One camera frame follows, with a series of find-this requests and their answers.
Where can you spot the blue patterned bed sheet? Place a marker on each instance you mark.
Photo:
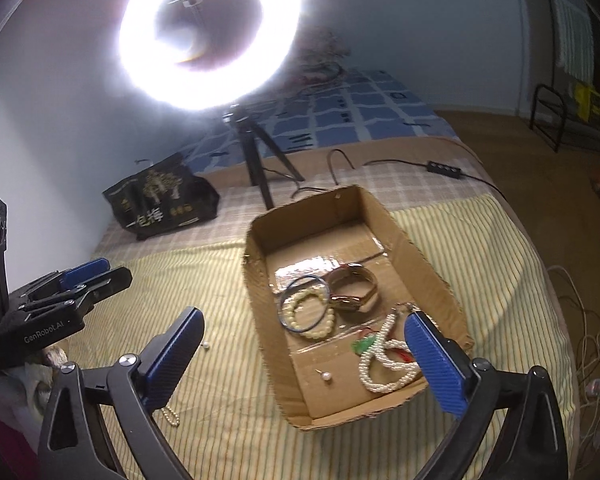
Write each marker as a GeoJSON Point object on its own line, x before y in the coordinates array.
{"type": "Point", "coordinates": [360, 110]}

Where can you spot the beige plaid blanket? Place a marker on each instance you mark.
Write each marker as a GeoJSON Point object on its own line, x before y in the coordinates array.
{"type": "Point", "coordinates": [405, 195]}

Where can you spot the yellow box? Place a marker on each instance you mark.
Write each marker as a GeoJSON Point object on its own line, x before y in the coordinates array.
{"type": "Point", "coordinates": [590, 102]}

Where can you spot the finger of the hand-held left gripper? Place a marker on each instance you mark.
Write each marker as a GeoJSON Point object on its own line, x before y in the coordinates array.
{"type": "Point", "coordinates": [87, 267]}
{"type": "Point", "coordinates": [105, 282]}

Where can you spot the white striped towel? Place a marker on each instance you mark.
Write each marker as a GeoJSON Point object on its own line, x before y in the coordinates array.
{"type": "Point", "coordinates": [575, 35]}

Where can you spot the black snack bag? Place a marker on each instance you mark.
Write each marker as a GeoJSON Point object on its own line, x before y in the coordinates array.
{"type": "Point", "coordinates": [155, 205]}

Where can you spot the black metal shoe rack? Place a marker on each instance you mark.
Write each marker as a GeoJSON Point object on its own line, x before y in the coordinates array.
{"type": "Point", "coordinates": [547, 110]}

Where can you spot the black bangle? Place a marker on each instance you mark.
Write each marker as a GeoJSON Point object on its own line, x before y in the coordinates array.
{"type": "Point", "coordinates": [300, 329]}

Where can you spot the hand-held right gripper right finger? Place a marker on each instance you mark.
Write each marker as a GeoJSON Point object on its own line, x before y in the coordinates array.
{"type": "Point", "coordinates": [435, 360]}

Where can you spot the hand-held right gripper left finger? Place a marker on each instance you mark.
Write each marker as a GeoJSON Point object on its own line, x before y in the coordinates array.
{"type": "Point", "coordinates": [172, 355]}

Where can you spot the person's left forearm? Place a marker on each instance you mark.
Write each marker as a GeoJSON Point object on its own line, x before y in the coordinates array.
{"type": "Point", "coordinates": [0, 435]}

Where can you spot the folded floral quilt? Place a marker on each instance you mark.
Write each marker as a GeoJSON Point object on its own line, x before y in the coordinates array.
{"type": "Point", "coordinates": [325, 45]}

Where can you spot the brown leather watch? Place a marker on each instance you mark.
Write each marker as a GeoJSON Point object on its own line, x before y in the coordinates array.
{"type": "Point", "coordinates": [360, 280]}

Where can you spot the white power strip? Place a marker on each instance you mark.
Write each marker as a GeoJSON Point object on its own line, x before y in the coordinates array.
{"type": "Point", "coordinates": [597, 386]}

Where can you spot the yellow striped sheet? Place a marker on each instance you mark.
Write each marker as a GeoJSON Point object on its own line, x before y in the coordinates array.
{"type": "Point", "coordinates": [220, 285]}

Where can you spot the black tripod stand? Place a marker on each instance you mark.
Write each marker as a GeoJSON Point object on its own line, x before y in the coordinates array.
{"type": "Point", "coordinates": [255, 165]}

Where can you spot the cardboard box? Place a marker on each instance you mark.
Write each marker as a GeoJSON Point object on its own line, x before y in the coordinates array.
{"type": "Point", "coordinates": [320, 390]}

